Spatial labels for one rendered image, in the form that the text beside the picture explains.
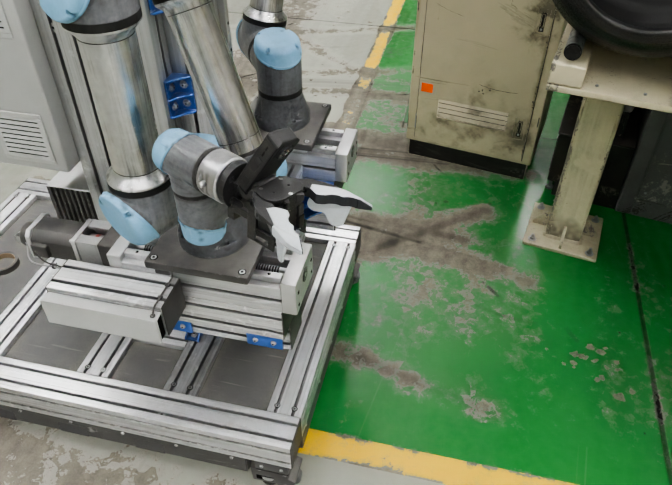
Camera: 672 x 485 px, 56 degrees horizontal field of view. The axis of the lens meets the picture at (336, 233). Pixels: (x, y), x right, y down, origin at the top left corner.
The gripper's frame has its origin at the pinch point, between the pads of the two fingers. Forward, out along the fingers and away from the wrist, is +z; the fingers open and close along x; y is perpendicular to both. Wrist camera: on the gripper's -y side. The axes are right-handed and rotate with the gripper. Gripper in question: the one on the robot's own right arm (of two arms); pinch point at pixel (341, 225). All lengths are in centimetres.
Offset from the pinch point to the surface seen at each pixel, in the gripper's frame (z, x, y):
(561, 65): -11, -107, 6
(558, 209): -11, -155, 71
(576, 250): 0, -155, 85
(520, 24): -50, -172, 16
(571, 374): 21, -102, 93
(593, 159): -5, -153, 48
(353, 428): -20, -46, 101
